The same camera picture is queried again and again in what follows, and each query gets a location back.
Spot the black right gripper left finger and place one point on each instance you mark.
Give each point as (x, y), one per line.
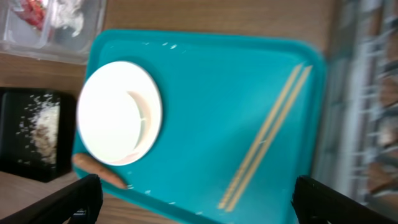
(79, 202)

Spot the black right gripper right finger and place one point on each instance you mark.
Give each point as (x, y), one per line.
(316, 203)

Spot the white rice pile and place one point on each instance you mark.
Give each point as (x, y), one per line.
(41, 109)

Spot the wooden chopstick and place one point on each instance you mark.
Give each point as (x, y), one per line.
(269, 137)
(264, 128)

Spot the foil wrapper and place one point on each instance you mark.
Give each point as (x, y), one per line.
(67, 14)

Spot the red snack wrapper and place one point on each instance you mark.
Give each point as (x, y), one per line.
(32, 12)

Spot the cream bowl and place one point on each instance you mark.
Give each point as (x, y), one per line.
(110, 118)

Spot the grey dishwasher rack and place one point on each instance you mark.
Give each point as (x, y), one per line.
(356, 153)

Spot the black food waste tray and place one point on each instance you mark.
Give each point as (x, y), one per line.
(19, 161)

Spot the clear plastic waste bin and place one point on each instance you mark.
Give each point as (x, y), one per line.
(58, 45)

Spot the orange carrot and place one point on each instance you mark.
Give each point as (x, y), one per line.
(92, 166)

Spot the large white plate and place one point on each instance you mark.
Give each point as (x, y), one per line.
(146, 90)

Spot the teal serving tray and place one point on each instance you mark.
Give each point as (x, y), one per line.
(217, 91)

